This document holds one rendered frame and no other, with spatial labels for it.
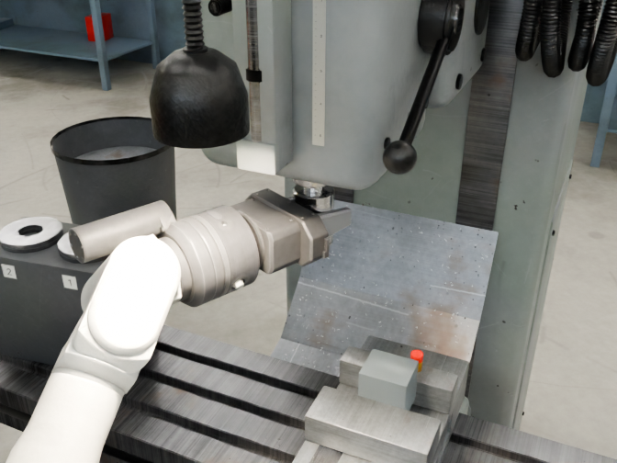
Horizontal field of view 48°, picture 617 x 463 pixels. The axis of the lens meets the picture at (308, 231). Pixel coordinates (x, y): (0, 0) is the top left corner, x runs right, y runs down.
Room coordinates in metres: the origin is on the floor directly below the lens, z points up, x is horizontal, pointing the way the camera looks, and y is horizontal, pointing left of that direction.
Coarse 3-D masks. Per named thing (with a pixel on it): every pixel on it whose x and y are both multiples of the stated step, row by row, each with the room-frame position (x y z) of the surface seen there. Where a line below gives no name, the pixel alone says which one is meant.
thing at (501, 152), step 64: (512, 0) 0.98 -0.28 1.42; (576, 0) 0.95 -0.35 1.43; (512, 64) 0.97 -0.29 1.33; (448, 128) 1.01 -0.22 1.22; (512, 128) 0.97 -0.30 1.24; (576, 128) 1.26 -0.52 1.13; (384, 192) 1.05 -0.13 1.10; (448, 192) 1.01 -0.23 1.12; (512, 192) 0.97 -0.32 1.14; (512, 256) 0.96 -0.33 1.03; (512, 320) 0.95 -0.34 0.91; (512, 384) 0.95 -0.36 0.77
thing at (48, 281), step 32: (32, 224) 0.92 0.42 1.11; (64, 224) 0.94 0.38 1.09; (0, 256) 0.85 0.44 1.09; (32, 256) 0.85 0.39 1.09; (64, 256) 0.84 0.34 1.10; (0, 288) 0.85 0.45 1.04; (32, 288) 0.83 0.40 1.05; (64, 288) 0.82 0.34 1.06; (0, 320) 0.85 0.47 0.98; (32, 320) 0.84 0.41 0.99; (64, 320) 0.82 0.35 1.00; (0, 352) 0.86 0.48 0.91; (32, 352) 0.84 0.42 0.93
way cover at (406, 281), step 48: (336, 240) 1.05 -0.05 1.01; (384, 240) 1.02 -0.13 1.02; (432, 240) 1.00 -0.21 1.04; (480, 240) 0.97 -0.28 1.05; (336, 288) 1.01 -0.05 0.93; (384, 288) 0.98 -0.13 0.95; (432, 288) 0.96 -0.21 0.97; (480, 288) 0.93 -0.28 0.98; (288, 336) 0.97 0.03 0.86; (336, 336) 0.95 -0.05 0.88; (384, 336) 0.93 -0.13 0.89; (432, 336) 0.91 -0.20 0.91
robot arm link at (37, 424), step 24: (48, 384) 0.45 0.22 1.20; (72, 384) 0.44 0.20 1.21; (96, 384) 0.45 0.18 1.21; (48, 408) 0.43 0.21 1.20; (72, 408) 0.43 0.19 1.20; (96, 408) 0.44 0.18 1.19; (24, 432) 0.42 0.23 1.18; (48, 432) 0.41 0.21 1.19; (72, 432) 0.41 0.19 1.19; (96, 432) 0.42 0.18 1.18; (24, 456) 0.39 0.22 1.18; (48, 456) 0.39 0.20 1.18; (72, 456) 0.40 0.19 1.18; (96, 456) 0.41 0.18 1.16
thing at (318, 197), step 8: (296, 192) 0.69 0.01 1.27; (304, 192) 0.69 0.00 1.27; (312, 192) 0.69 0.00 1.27; (320, 192) 0.69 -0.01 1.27; (328, 192) 0.69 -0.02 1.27; (296, 200) 0.69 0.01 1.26; (304, 200) 0.68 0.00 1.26; (312, 200) 0.68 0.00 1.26; (320, 200) 0.68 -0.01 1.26; (328, 200) 0.68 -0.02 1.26
